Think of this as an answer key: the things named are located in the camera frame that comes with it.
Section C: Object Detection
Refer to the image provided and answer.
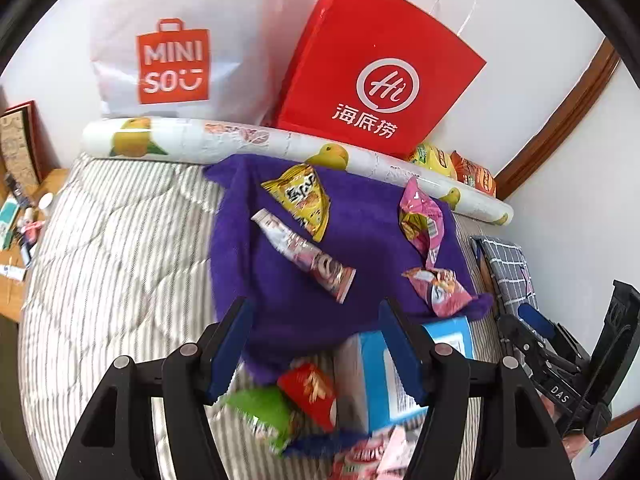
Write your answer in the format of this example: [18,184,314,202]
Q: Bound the pink orange snack packet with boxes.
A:
[402,268,473,318]

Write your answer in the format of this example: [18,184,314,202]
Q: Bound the white red lychee candy bag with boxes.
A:
[329,426,419,480]

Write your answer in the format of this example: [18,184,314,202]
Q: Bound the pink yellow snack packet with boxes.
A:
[398,177,446,269]

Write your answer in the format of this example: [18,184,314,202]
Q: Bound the green snack packet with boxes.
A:
[224,386,297,455]

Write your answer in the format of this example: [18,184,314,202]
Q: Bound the blue tissue pack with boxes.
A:
[333,314,475,436]

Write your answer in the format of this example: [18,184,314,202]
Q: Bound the long white red snack packet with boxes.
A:
[252,208,356,304]

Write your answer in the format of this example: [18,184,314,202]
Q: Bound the dark blue snack packet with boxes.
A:
[281,430,369,458]

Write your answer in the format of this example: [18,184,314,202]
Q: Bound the right hand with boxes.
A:
[540,394,591,460]

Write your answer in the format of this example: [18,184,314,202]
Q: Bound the grey checked folded cloth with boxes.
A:
[470,235,538,316]

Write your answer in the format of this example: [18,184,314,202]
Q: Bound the orange chips bag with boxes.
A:
[450,151,497,196]

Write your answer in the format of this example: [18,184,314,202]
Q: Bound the striped quilted bed cover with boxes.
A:
[16,152,507,480]

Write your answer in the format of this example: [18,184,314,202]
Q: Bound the yellow chips bag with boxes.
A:
[408,142,458,180]

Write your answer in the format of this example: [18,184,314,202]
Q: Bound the wooden side table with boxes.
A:
[0,167,68,323]

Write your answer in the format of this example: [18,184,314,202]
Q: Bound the purple towel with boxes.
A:
[202,153,494,386]

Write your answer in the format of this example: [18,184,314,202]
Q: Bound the red Haidilao paper bag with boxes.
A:
[272,0,485,158]

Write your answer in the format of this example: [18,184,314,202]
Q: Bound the brown framed picture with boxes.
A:
[1,101,46,192]

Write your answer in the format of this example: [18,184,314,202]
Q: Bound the lemon print paper roll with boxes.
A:
[81,117,514,226]

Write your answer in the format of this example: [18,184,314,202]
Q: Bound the white Miniso plastic bag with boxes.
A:
[90,0,283,124]

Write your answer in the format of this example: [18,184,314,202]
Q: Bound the brown wooden door frame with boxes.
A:
[496,38,620,200]

